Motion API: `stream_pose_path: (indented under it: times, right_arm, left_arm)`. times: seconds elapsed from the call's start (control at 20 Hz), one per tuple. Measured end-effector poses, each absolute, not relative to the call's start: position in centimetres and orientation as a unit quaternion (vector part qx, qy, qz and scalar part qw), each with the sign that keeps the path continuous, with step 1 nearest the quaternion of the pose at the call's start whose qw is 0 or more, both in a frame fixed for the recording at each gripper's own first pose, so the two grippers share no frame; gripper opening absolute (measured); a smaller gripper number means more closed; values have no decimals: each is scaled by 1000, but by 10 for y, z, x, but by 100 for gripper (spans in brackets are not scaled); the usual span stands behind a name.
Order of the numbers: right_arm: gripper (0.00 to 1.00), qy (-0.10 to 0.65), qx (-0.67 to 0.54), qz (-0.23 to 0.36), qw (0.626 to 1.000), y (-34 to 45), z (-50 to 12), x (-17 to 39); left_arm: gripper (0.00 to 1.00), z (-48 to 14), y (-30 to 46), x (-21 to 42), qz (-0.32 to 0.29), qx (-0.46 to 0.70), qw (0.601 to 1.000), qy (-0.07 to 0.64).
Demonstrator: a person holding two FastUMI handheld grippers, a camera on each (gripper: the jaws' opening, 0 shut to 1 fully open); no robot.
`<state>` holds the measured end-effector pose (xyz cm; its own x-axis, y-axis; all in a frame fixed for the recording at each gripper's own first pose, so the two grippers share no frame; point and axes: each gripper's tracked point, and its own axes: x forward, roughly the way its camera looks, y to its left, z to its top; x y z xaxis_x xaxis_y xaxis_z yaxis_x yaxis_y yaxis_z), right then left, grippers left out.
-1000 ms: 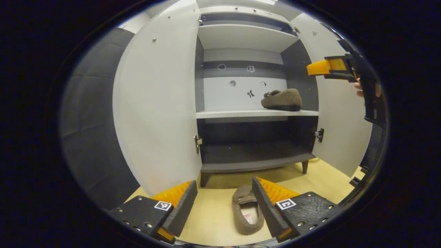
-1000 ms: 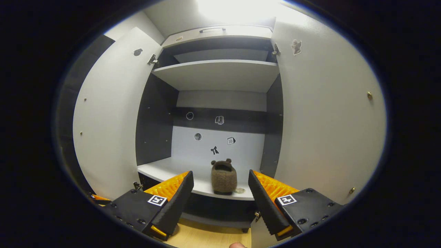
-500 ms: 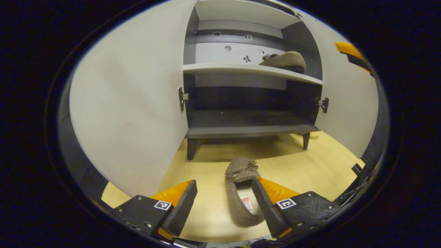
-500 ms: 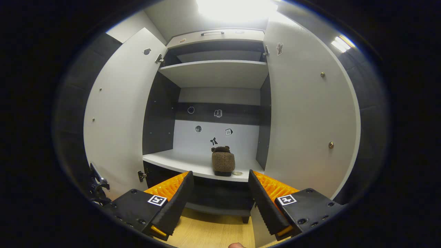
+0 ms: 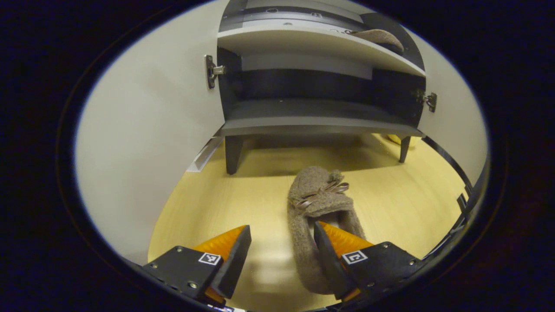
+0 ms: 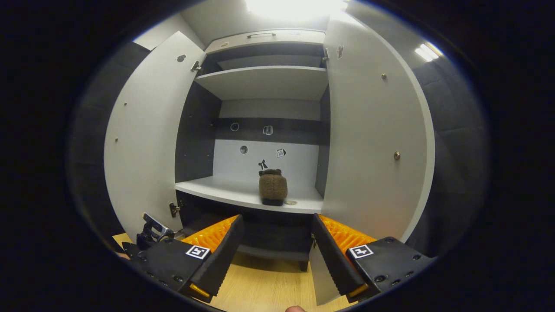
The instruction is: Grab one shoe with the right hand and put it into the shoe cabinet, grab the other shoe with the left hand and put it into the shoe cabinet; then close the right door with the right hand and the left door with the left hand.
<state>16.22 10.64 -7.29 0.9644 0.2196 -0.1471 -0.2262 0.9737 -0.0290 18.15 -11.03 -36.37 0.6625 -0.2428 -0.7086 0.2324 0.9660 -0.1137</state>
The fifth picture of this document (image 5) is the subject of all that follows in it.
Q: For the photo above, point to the brown fluffy shoe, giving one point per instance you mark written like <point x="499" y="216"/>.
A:
<point x="312" y="199"/>
<point x="381" y="37"/>

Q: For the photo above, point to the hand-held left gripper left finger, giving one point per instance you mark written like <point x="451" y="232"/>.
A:
<point x="236" y="260"/>

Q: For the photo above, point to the grey cabinet door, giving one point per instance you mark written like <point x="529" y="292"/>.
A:
<point x="143" y="130"/>
<point x="455" y="121"/>

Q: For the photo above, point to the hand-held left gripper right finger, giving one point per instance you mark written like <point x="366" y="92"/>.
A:
<point x="331" y="264"/>

